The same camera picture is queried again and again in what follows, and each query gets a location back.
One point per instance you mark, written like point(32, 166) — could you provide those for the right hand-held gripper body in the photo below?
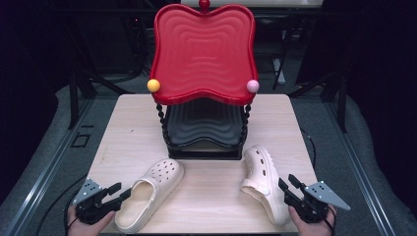
point(311, 205)

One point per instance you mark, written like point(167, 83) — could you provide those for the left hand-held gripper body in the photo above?
point(91, 206)

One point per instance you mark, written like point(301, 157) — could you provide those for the cream clog shoe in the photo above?
point(157, 183)
point(262, 170)

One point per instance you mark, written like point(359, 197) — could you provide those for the red and black shoe rack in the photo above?
point(203, 49)

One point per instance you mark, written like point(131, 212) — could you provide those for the person's left hand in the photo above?
point(88, 230)

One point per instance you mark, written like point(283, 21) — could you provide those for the person's right hand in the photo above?
point(311, 229)

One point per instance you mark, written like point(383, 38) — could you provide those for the black metal stand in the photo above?
point(342, 101)
point(73, 98)

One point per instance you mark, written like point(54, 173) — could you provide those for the light background table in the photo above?
point(255, 3)

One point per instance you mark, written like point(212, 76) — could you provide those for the grey metal floor rail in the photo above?
point(46, 170)
point(357, 170)

